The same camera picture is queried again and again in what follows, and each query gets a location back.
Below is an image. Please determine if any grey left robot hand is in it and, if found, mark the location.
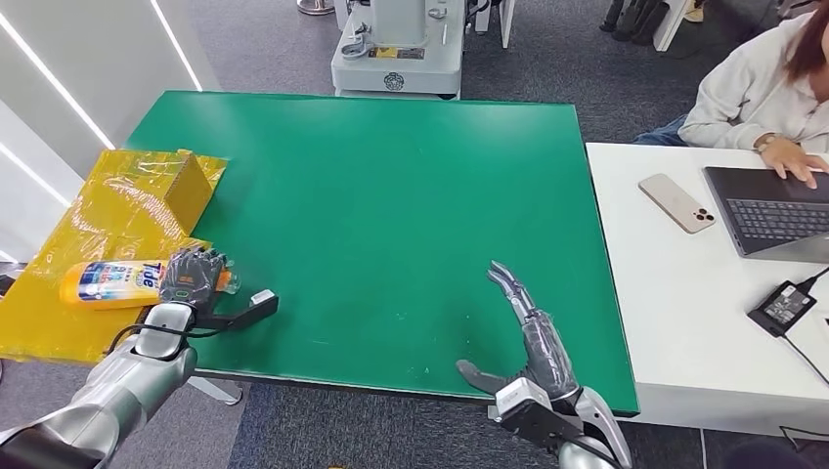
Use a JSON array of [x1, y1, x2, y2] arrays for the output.
[[158, 246, 230, 316]]

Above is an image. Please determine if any orange detergent bottle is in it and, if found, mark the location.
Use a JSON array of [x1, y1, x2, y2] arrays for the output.
[[59, 258, 241, 312]]

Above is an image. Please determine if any yellow taped cardboard box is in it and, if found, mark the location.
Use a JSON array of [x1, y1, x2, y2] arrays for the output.
[[0, 147, 229, 365]]

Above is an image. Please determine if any white table leg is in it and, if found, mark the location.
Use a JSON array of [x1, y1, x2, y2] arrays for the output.
[[185, 375, 244, 407]]

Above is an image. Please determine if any white machine with column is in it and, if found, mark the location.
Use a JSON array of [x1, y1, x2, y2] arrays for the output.
[[329, 0, 467, 101]]

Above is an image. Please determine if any beige smartphone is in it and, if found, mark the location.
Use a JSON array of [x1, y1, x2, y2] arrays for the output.
[[637, 172, 718, 235]]

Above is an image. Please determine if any white desk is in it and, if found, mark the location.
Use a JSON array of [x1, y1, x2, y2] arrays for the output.
[[585, 142, 829, 444]]

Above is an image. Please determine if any white furniture leg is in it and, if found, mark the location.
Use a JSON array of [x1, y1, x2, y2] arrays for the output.
[[652, 0, 690, 54]]

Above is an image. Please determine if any dark grey laptop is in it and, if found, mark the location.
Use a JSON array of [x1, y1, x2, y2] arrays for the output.
[[702, 165, 829, 266]]

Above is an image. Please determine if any person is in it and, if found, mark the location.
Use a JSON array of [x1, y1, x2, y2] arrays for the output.
[[633, 0, 829, 191]]

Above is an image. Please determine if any black power adapter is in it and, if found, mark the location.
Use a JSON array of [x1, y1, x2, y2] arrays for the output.
[[746, 280, 819, 340]]

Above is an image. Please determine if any person's hand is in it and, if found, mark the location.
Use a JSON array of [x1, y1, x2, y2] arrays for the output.
[[759, 134, 829, 191]]

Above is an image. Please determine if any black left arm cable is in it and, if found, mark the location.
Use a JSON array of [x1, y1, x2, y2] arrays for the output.
[[103, 320, 223, 359]]

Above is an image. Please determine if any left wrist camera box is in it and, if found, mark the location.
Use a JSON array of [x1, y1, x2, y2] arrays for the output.
[[193, 289, 281, 332]]

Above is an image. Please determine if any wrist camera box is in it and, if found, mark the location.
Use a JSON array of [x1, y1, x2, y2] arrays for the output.
[[487, 377, 574, 449], [193, 289, 281, 332]]

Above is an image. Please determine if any white wall light strip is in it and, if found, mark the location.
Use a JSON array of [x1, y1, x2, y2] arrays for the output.
[[149, 0, 204, 93], [0, 6, 118, 151], [0, 138, 72, 208]]

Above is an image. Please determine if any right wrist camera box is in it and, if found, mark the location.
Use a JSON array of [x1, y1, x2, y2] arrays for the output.
[[487, 377, 574, 449]]

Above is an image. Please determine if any black adapter cable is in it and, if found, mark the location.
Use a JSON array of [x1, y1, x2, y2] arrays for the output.
[[780, 266, 829, 387]]

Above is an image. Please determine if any black floor cable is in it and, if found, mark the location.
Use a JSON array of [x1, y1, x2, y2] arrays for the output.
[[779, 427, 829, 449]]

